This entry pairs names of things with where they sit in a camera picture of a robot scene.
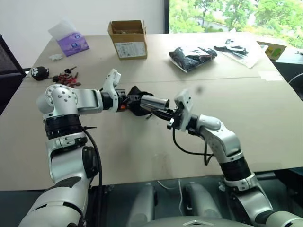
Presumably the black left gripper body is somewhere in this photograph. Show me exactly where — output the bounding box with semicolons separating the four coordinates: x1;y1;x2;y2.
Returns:
115;88;130;112

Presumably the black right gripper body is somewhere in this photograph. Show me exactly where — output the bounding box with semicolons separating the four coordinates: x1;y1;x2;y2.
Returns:
166;106;185;130

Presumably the black drawstring pouch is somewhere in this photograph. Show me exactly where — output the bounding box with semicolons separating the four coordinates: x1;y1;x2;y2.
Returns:
126;85;157;118

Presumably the metal cup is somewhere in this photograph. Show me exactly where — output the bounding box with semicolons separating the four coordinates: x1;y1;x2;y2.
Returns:
140;94;171;111

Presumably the open cardboard box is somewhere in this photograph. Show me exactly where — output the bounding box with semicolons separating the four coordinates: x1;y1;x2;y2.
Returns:
107;19;149;61

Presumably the plastic bag of black pouches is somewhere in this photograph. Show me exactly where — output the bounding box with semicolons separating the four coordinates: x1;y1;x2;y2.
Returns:
168;46;218;73

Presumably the red key tags bunch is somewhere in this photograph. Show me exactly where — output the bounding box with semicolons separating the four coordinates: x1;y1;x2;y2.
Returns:
52;72;82;88

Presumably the purple tissue pack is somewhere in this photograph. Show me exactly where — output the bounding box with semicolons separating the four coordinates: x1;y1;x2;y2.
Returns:
47;19;91;58

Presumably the crumpled white paper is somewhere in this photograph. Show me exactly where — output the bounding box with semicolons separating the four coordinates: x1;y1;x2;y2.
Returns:
48;53;64;62

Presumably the flat clear plastic bag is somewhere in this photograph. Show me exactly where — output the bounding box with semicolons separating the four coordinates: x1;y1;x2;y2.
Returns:
213;38;258;70

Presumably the white tape strip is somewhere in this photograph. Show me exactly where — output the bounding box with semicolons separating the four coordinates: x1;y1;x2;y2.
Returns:
258;70;283;82

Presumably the grey robot torso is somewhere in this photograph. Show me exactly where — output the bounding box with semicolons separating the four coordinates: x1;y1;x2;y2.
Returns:
139;213;252;227

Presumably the window with trees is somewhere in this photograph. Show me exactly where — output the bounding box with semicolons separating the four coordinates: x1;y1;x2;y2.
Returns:
163;0;303;52

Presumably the black office chair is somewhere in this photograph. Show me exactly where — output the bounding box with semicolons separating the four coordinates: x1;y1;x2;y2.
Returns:
0;34;27;117

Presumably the yellow green carton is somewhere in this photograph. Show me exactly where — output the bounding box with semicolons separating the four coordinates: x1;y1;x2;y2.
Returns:
256;40;288;63

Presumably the black side desk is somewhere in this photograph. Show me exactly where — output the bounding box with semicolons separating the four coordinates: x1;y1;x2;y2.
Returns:
274;50;303;100

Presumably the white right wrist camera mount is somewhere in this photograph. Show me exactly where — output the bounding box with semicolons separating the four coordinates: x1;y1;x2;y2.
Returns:
174;88;195;131

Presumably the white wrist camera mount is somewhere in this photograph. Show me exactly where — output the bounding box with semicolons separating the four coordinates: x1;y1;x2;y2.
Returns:
174;88;195;131
101;69;123;112

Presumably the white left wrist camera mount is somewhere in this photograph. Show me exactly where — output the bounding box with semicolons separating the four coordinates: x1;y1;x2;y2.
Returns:
101;69;123;112

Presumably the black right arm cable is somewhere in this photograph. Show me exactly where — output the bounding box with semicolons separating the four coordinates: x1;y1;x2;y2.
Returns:
172;127;214;166

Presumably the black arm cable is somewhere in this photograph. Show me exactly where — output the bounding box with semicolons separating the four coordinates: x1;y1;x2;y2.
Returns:
172;127;214;166
80;126;104;188

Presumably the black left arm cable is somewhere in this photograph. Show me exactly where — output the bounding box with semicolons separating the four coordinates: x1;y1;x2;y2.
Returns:
80;126;104;188

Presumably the white cable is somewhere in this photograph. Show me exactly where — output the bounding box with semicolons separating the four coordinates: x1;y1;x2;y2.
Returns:
157;179;185;216

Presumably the black plush keychain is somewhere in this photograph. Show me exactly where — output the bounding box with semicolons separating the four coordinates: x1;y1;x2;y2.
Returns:
29;66;51;82

